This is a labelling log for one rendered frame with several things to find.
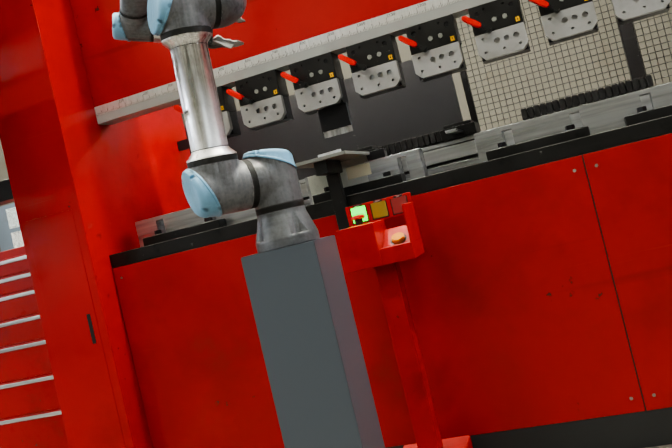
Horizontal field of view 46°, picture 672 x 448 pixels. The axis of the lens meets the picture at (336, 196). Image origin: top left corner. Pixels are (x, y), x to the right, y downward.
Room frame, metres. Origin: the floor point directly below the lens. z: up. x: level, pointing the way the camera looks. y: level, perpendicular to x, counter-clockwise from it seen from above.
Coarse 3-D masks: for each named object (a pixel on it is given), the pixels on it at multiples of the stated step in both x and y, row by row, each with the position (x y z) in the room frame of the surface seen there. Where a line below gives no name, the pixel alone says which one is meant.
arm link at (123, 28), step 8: (112, 16) 2.13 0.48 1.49; (120, 16) 2.12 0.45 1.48; (112, 24) 2.12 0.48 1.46; (120, 24) 2.12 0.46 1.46; (128, 24) 2.12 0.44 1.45; (136, 24) 2.12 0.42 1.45; (144, 24) 2.14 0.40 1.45; (112, 32) 2.13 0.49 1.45; (120, 32) 2.13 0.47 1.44; (128, 32) 2.13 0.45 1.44; (136, 32) 2.14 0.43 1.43; (144, 32) 2.14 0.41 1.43; (128, 40) 2.16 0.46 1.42; (136, 40) 2.16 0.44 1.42; (144, 40) 2.17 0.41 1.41; (152, 40) 2.17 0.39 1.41
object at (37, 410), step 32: (0, 256) 3.14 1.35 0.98; (0, 288) 3.15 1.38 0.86; (32, 288) 3.11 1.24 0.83; (0, 320) 3.16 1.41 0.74; (32, 320) 3.11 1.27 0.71; (0, 352) 3.16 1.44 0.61; (32, 352) 3.12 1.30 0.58; (0, 384) 3.18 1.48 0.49; (32, 384) 3.13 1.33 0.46; (0, 416) 3.19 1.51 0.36; (32, 416) 3.14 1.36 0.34
